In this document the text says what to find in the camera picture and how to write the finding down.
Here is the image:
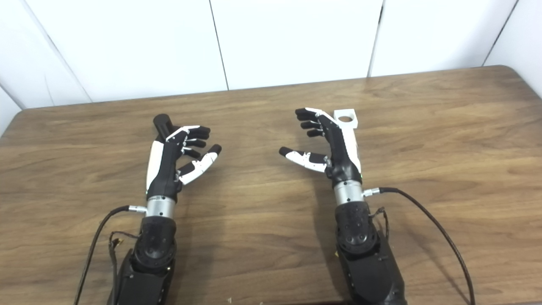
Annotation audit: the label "white square piece with hole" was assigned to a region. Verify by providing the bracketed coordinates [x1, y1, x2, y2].
[334, 109, 359, 129]

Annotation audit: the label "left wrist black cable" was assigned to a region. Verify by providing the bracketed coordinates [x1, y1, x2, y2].
[74, 205, 148, 305]

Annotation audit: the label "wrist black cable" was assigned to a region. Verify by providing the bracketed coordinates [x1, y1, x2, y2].
[363, 187, 476, 305]
[74, 205, 148, 305]

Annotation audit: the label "arm thin wire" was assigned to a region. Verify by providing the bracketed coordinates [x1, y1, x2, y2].
[108, 231, 140, 274]
[369, 207, 390, 240]

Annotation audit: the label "right arm thin wire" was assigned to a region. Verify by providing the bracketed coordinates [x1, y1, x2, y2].
[369, 207, 390, 240]

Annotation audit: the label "left arm thin wire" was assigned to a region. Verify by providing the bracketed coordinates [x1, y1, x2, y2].
[108, 231, 140, 274]

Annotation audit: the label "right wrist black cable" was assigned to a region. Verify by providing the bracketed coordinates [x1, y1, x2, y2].
[363, 187, 476, 305]

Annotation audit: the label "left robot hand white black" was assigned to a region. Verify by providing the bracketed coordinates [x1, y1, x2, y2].
[146, 125, 222, 200]

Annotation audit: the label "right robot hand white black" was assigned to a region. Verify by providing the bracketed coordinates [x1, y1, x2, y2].
[279, 108, 363, 186]

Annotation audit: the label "black peg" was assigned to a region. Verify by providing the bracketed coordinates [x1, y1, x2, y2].
[153, 114, 174, 143]

